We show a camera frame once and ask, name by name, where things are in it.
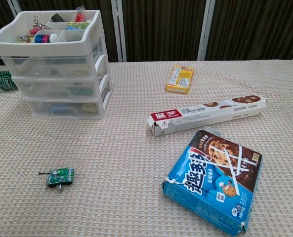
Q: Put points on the red candy in clear wrapper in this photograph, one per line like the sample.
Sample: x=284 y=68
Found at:
x=79 y=16

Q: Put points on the colourful candy packet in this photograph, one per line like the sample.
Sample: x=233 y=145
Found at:
x=33 y=31
x=22 y=39

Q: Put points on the small green toy tank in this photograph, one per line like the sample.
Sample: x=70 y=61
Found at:
x=61 y=175

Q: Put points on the pink round disc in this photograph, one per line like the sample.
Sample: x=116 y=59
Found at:
x=46 y=38

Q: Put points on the white partition post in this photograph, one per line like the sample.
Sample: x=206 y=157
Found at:
x=207 y=29
x=14 y=6
x=118 y=29

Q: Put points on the blue cookie box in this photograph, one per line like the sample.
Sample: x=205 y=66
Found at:
x=210 y=187

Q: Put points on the small yellow carton box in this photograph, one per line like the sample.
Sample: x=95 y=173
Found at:
x=179 y=80

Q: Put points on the beige woven tablecloth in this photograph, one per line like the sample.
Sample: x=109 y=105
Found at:
x=111 y=160

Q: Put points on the white plastic drawer organizer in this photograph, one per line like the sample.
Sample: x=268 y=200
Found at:
x=69 y=47

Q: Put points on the clear plastic drawer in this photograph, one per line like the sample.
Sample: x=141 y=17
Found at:
x=62 y=109
x=50 y=65
x=54 y=87

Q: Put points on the green yellow packet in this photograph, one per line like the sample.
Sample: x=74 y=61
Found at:
x=78 y=25

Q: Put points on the long white baking paper box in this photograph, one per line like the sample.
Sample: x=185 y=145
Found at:
x=205 y=114

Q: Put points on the blue round disc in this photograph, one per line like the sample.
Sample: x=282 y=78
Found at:
x=39 y=38

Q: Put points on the clear bottle with green label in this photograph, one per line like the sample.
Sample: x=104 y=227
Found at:
x=4 y=81

